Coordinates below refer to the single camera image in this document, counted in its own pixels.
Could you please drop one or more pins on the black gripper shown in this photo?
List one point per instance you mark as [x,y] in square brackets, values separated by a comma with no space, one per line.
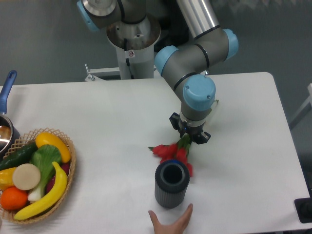
[194,128]

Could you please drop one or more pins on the red tulip bouquet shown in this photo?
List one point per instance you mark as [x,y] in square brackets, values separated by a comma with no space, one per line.
[178,150]

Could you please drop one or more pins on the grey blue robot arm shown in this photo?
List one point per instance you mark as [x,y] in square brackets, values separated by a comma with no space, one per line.
[181,69]

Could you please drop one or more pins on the person's hand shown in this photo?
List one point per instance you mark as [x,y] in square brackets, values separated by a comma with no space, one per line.
[178,227]

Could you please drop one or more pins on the grey ribbed vase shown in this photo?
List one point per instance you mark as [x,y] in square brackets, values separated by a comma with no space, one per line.
[172,178]

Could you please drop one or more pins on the white furniture at right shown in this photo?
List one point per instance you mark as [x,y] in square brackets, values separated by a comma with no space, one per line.
[303,110]

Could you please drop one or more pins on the black device at edge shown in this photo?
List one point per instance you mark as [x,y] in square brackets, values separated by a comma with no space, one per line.
[304,209]

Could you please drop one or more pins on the yellow banana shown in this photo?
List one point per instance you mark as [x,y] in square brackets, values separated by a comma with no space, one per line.
[49,199]

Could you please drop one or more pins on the green bok choy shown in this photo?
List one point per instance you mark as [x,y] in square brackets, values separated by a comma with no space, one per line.
[43,158]

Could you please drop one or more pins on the woven wicker basket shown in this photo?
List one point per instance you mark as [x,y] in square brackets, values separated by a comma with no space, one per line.
[26,139]

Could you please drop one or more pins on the green cucumber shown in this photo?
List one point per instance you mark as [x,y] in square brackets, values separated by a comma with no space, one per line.
[19,157]

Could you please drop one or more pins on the beige round disc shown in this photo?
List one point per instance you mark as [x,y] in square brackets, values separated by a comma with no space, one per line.
[26,176]

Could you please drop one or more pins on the orange fruit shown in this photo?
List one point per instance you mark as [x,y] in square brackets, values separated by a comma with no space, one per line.
[13,199]

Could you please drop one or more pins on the yellow bell pepper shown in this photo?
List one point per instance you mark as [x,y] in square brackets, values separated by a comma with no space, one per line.
[6,178]

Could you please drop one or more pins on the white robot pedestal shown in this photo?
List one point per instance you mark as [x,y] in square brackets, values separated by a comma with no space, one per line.
[134,45]

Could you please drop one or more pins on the blue handled saucepan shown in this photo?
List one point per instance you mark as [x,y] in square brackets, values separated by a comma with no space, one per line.
[8,133]

